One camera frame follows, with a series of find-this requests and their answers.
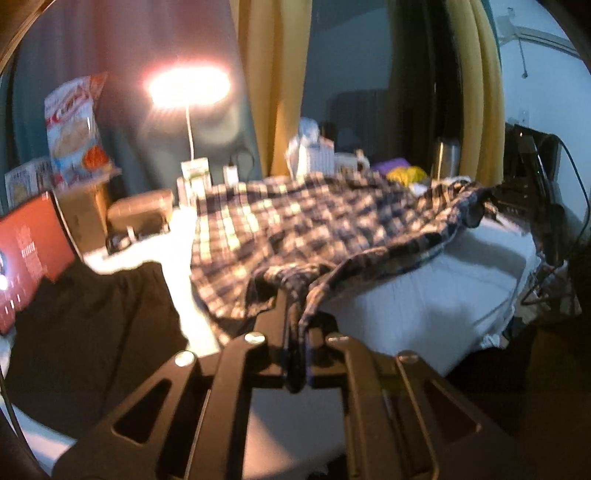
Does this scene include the dark cloth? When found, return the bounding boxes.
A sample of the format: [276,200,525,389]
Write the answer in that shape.
[4,261,190,416]

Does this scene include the yellow curtain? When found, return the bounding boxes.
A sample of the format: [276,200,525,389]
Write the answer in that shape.
[442,0,505,186]
[230,0,315,179]

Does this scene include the plaid flannel shirt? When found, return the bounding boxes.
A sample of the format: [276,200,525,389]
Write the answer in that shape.
[189,172,500,393]

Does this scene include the purple cloth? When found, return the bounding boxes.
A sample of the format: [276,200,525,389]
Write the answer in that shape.
[372,157,411,174]

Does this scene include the white printed box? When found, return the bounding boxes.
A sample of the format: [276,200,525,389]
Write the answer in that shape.
[4,159,52,208]

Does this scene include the small green and white box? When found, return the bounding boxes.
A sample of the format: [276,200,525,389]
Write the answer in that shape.
[181,159,211,204]

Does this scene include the black device with cables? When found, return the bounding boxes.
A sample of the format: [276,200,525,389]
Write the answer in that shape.
[522,134,591,306]

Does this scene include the cardboard box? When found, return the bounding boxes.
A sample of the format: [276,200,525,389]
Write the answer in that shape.
[53,175,123,251]

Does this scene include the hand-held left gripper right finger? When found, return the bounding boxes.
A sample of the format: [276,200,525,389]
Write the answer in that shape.
[299,313,532,480]

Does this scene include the orange and white snack bag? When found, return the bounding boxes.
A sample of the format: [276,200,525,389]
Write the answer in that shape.
[44,71,114,186]

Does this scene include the white tissue pack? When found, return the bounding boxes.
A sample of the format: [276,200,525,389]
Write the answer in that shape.
[286,117,336,179]

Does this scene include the yellow cloth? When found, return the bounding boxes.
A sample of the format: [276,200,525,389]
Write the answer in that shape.
[387,165,430,185]

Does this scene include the white mug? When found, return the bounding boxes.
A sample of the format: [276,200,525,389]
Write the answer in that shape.
[333,150,371,174]

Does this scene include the brown case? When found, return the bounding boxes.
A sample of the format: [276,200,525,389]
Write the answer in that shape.
[106,188,174,236]

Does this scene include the steel thermos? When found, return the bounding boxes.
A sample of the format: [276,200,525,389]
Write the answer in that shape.
[431,137,462,181]

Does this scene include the red printed box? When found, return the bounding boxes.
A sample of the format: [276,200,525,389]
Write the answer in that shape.
[0,191,77,336]

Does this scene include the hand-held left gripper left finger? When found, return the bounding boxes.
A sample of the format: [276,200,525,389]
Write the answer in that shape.
[52,288,296,480]

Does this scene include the black monitor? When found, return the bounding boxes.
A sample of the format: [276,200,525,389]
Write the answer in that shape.
[503,122,567,269]

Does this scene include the teal curtain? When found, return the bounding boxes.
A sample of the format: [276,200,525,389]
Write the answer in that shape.
[11,0,264,222]

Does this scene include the white desk lamp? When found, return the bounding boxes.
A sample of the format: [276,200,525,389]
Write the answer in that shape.
[147,67,232,163]

